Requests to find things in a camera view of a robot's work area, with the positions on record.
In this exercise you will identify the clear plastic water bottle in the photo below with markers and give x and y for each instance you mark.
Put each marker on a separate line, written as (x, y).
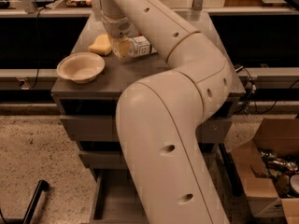
(140, 46)

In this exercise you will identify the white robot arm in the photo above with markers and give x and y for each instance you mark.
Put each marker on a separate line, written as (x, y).
(157, 116)

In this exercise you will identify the grey top drawer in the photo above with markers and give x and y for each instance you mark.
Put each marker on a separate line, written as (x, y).
(94, 120)

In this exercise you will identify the black bar on floor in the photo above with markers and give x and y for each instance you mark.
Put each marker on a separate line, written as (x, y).
(42, 185)

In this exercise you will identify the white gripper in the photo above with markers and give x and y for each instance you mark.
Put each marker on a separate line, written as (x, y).
(118, 27)

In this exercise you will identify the black cabinet leg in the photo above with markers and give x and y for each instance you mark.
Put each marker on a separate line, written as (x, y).
(231, 171)

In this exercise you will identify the grey middle drawer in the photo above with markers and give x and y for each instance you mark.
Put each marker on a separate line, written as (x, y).
(101, 155)

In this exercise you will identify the grey open bottom drawer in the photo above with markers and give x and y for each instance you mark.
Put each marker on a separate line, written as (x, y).
(116, 200)

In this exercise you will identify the cardboard box with items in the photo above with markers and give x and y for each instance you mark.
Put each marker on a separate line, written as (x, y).
(282, 137)

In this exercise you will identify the grey metal drawer cabinet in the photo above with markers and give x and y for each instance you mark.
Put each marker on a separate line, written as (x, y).
(118, 75)

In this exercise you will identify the yellow sponge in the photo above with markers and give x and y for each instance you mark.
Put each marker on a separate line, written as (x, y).
(101, 45)

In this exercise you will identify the white paper bowl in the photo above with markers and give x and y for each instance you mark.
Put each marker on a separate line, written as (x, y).
(81, 68)

